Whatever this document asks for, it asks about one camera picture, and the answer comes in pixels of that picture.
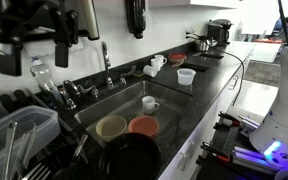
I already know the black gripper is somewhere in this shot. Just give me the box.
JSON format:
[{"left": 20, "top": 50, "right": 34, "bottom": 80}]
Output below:
[{"left": 0, "top": 0, "right": 80, "bottom": 77}]

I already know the chrome sink faucet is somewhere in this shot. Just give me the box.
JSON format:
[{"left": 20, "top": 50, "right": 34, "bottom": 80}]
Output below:
[{"left": 77, "top": 41, "right": 137, "bottom": 100}]

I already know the black dish rack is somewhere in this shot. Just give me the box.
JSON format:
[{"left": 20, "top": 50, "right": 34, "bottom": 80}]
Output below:
[{"left": 0, "top": 88, "right": 96, "bottom": 180}]

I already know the stainless steel sink basin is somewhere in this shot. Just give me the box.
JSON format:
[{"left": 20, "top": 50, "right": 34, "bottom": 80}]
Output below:
[{"left": 73, "top": 79, "right": 194, "bottom": 150}]

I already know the translucent plastic cup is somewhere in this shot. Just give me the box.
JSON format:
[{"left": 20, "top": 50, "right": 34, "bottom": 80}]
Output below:
[{"left": 176, "top": 67, "right": 197, "bottom": 86}]

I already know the white paper towel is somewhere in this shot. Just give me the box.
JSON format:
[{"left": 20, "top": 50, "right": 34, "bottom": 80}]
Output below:
[{"left": 23, "top": 39, "right": 85, "bottom": 60}]

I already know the clear plastic water bottle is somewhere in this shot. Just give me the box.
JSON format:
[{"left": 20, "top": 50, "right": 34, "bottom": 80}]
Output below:
[{"left": 29, "top": 56, "right": 64, "bottom": 105}]

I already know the small chrome tap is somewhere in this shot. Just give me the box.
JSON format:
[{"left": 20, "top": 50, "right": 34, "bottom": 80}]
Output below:
[{"left": 59, "top": 79, "right": 82, "bottom": 111}]

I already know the clear plastic storage container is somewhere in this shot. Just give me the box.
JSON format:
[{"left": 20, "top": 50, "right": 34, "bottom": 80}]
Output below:
[{"left": 0, "top": 105, "right": 61, "bottom": 180}]

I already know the stainless paper towel dispenser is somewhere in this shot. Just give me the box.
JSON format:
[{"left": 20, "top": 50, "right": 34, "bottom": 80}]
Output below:
[{"left": 63, "top": 0, "right": 101, "bottom": 42}]

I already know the silver cutlery piece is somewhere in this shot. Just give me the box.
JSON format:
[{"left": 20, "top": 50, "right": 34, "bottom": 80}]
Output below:
[{"left": 71, "top": 134, "right": 89, "bottom": 164}]

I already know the beige bowl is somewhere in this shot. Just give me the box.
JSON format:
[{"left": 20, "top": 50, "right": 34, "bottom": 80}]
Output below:
[{"left": 94, "top": 114, "right": 128, "bottom": 143}]

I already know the yellow green sponge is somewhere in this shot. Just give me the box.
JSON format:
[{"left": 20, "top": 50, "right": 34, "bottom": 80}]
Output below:
[{"left": 132, "top": 71, "right": 145, "bottom": 79}]

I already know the silver fork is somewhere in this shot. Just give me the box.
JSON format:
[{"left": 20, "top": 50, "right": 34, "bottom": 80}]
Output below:
[
  {"left": 21, "top": 162, "right": 52, "bottom": 180},
  {"left": 13, "top": 159, "right": 27, "bottom": 180}
]

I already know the white ceramic mug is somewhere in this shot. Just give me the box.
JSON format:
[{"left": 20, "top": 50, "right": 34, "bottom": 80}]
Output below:
[
  {"left": 154, "top": 54, "right": 168, "bottom": 66},
  {"left": 142, "top": 64, "right": 159, "bottom": 78},
  {"left": 150, "top": 57, "right": 162, "bottom": 71},
  {"left": 141, "top": 95, "right": 160, "bottom": 115}
]

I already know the orange bowl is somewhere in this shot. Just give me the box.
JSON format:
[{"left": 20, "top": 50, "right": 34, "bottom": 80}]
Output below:
[{"left": 127, "top": 115, "right": 160, "bottom": 138}]

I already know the black bowl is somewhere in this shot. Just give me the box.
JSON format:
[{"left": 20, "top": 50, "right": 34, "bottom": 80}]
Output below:
[{"left": 98, "top": 132, "right": 162, "bottom": 180}]

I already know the red lid food container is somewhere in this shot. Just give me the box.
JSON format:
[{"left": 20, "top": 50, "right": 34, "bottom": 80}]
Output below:
[{"left": 167, "top": 52, "right": 188, "bottom": 64}]

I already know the steel kettle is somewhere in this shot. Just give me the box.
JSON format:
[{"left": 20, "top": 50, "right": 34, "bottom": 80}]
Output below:
[{"left": 194, "top": 36, "right": 218, "bottom": 52}]

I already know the white upper cabinet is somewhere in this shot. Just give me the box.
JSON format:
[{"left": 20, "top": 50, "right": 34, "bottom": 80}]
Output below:
[{"left": 147, "top": 0, "right": 245, "bottom": 10}]

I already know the white cabinet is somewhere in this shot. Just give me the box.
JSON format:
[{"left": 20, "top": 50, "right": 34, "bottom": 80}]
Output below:
[
  {"left": 157, "top": 49, "right": 256, "bottom": 180},
  {"left": 147, "top": 0, "right": 245, "bottom": 10}
]

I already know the black flat mat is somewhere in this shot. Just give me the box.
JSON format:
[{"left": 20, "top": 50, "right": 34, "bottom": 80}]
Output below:
[{"left": 198, "top": 51, "right": 225, "bottom": 60}]

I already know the black coffee maker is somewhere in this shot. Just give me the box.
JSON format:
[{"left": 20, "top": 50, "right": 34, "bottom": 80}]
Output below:
[{"left": 207, "top": 18, "right": 234, "bottom": 46}]

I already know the white lower cabinet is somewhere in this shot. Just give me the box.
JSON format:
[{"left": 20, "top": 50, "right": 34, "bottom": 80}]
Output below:
[{"left": 157, "top": 49, "right": 256, "bottom": 180}]

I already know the black orange clamp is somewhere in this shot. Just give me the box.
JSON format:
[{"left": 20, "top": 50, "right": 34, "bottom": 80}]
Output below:
[
  {"left": 213, "top": 111, "right": 242, "bottom": 131},
  {"left": 197, "top": 141, "right": 236, "bottom": 168}
]

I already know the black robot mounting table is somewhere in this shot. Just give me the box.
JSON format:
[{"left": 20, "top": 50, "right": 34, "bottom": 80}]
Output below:
[{"left": 196, "top": 106, "right": 278, "bottom": 180}]

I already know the red flat board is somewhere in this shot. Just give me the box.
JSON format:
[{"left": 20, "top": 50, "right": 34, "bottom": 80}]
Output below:
[{"left": 253, "top": 37, "right": 284, "bottom": 45}]

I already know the aluminium extrusion bar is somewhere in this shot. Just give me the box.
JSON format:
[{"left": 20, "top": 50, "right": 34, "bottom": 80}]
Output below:
[{"left": 232, "top": 146, "right": 280, "bottom": 176}]

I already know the blue office chair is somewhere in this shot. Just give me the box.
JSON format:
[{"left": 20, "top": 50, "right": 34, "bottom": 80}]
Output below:
[{"left": 271, "top": 16, "right": 285, "bottom": 38}]

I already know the black utensil handle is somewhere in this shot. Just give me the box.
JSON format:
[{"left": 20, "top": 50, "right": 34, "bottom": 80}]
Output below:
[
  {"left": 13, "top": 89, "right": 31, "bottom": 108},
  {"left": 0, "top": 94, "right": 16, "bottom": 113}
]

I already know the black wall soap dispenser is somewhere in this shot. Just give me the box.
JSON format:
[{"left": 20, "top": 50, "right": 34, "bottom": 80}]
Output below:
[{"left": 124, "top": 0, "right": 147, "bottom": 40}]

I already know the wall power outlet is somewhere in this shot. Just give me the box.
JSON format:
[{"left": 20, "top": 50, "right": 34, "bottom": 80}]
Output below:
[{"left": 184, "top": 27, "right": 198, "bottom": 40}]

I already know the silver cabinet handle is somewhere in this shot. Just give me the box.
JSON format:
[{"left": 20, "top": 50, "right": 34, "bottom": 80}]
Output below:
[
  {"left": 185, "top": 139, "right": 196, "bottom": 159},
  {"left": 176, "top": 151, "right": 188, "bottom": 171},
  {"left": 228, "top": 74, "right": 240, "bottom": 91}
]

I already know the black power cord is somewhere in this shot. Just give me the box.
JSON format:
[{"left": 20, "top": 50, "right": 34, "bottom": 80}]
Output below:
[{"left": 187, "top": 33, "right": 246, "bottom": 106}]

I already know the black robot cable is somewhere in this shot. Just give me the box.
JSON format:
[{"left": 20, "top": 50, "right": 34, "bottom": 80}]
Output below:
[{"left": 277, "top": 0, "right": 288, "bottom": 45}]

